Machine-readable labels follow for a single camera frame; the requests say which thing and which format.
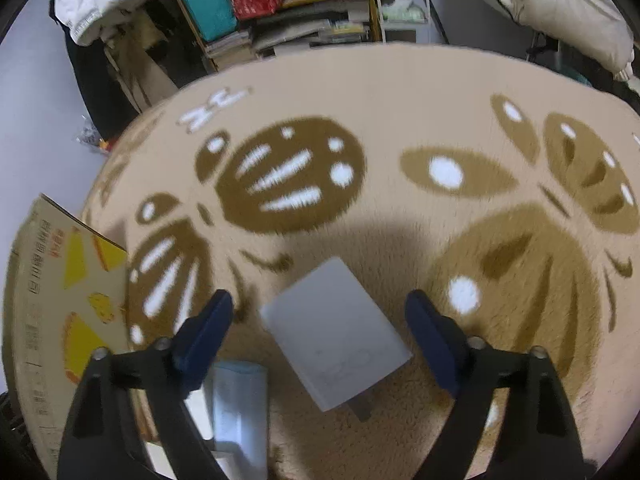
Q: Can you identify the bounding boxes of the cardboard box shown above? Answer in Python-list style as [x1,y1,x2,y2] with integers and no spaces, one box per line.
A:
[3,195,144,477]

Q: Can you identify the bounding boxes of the beige patterned rug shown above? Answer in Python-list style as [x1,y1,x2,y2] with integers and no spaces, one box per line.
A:
[82,44,639,479]

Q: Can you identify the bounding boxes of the plastic bag with toys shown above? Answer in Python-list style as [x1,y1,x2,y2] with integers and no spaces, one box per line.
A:
[76,116,112,155]

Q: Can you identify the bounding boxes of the black hanging coat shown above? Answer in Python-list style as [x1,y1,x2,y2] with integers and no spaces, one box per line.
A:
[49,0,139,142]

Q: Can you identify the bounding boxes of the cream duvet on chair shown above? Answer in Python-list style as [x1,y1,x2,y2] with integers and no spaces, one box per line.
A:
[484,0,634,81]

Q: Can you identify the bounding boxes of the light blue slim remote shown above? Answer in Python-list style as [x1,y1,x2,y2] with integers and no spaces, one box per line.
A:
[212,361,268,479]

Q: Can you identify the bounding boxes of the teal bag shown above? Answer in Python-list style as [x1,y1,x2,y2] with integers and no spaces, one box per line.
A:
[181,0,238,42]

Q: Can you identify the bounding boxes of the wooden bookshelf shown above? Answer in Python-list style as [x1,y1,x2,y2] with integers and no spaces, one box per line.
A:
[177,0,381,72]

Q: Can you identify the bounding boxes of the large white box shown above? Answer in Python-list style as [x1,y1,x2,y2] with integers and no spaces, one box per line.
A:
[260,257,412,412]

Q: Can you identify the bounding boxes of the stack of books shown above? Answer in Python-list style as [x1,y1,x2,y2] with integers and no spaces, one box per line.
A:
[204,29,257,72]

